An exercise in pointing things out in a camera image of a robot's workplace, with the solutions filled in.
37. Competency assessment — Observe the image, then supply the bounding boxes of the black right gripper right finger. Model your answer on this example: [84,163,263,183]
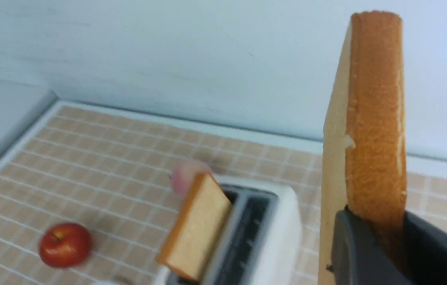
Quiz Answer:
[404,212,447,285]

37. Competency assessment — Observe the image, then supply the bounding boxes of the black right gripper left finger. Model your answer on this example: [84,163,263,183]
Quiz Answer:
[331,209,412,285]

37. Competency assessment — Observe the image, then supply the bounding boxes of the toasted bread slice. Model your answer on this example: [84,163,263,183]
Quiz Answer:
[155,173,232,281]
[318,11,407,285]

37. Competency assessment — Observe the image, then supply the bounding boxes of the white toaster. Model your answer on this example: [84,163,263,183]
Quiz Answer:
[152,175,303,285]

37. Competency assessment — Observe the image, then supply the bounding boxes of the pink peach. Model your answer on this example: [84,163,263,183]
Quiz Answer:
[169,160,213,197]

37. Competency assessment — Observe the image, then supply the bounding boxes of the beige checkered tablecloth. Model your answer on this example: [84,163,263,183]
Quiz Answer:
[0,104,447,285]

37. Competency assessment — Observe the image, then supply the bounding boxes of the red apple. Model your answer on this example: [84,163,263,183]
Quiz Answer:
[38,222,93,269]

